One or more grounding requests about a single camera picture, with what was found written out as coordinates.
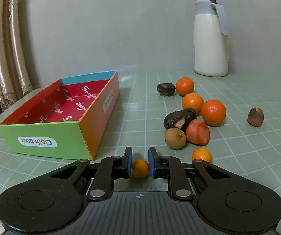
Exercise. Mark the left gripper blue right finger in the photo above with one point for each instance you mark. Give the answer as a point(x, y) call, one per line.
point(173, 170)

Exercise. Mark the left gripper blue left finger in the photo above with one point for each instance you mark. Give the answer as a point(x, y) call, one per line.
point(105, 173)

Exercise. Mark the small kumquat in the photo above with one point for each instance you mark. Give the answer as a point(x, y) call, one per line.
point(202, 154)
point(140, 169)

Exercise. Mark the brown longan fruit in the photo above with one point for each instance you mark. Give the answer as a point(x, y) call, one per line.
point(175, 138)

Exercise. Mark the red strawberry piece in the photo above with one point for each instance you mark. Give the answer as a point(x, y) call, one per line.
point(198, 133)

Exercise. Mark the dark split chestnut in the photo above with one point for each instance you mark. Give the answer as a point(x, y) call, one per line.
point(179, 119)

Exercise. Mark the large front orange mandarin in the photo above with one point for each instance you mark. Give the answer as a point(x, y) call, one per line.
point(213, 112)

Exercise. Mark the lone brown chestnut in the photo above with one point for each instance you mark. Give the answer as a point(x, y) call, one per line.
point(255, 117)

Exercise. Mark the colourful cardboard box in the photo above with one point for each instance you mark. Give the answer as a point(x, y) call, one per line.
point(65, 120)

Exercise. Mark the dark chestnut at back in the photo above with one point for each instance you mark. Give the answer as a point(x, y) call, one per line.
point(166, 89)

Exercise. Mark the green grid table mat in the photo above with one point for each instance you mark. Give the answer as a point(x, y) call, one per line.
point(237, 146)

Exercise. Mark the cream thermos jug grey lid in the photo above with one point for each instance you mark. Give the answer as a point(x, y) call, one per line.
point(210, 39)

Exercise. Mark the beige satin curtain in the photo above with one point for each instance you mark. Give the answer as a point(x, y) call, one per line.
point(14, 78)

